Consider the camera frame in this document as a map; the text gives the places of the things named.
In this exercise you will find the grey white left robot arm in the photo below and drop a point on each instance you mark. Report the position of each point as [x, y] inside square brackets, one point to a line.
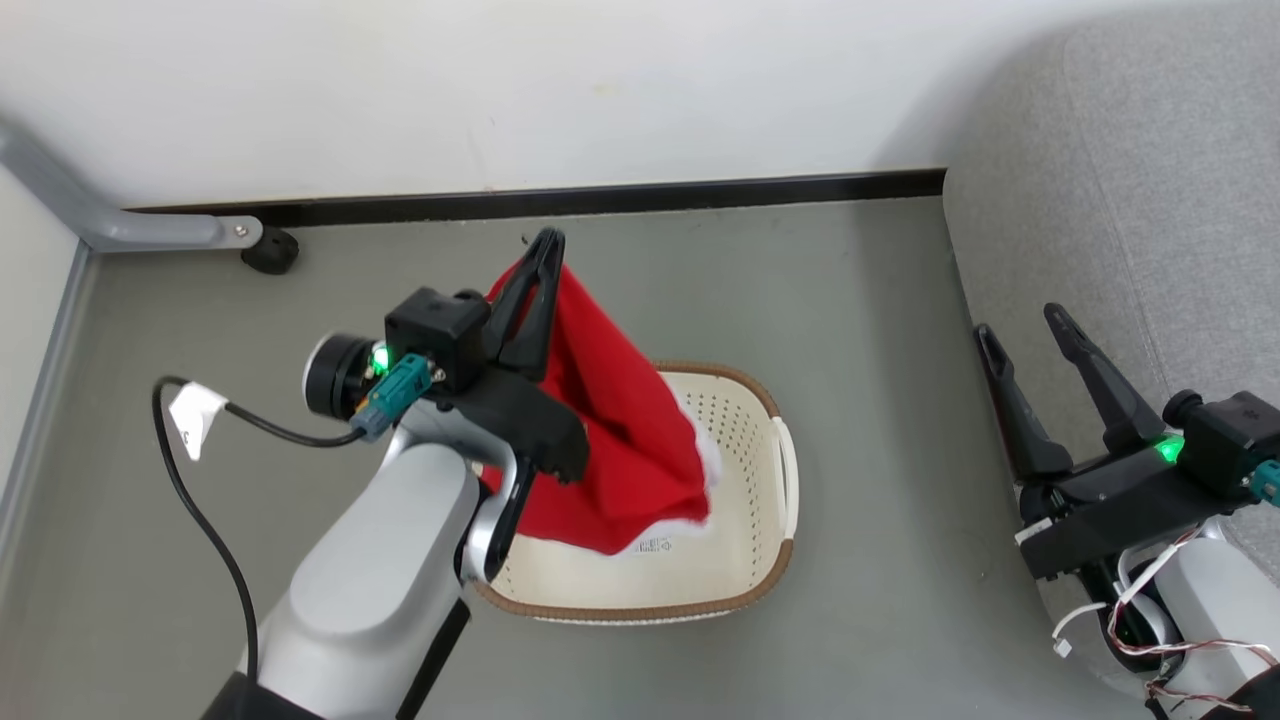
[380, 560]

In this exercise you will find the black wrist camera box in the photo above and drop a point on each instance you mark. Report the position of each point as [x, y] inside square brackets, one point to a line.
[1225, 440]
[440, 330]

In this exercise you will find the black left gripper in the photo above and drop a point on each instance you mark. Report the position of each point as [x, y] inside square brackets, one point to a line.
[520, 425]

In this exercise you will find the grey metal frame leg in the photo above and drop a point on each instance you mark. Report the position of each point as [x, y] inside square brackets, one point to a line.
[100, 225]

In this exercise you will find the black skirting board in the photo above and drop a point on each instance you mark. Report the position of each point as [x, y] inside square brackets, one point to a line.
[600, 198]

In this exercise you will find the grey fabric sofa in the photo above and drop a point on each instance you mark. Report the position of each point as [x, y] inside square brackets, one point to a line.
[1150, 200]

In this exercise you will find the red garment with white trim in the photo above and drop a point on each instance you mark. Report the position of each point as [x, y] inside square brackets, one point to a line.
[620, 440]

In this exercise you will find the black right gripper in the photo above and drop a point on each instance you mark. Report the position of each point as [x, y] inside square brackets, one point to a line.
[1120, 510]

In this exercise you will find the grey vertical frame strip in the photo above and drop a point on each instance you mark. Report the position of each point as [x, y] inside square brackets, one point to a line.
[45, 400]

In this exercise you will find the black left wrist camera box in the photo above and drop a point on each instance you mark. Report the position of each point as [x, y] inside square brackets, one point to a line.
[440, 330]

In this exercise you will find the cream plastic laundry basket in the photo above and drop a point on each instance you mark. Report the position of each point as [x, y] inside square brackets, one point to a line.
[745, 560]

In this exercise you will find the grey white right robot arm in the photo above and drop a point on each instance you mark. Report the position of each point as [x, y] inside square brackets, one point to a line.
[1210, 610]

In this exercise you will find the black round rubber foot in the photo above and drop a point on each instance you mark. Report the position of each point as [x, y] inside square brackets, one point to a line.
[270, 252]

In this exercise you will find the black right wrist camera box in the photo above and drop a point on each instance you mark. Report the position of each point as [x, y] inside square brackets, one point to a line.
[1225, 440]

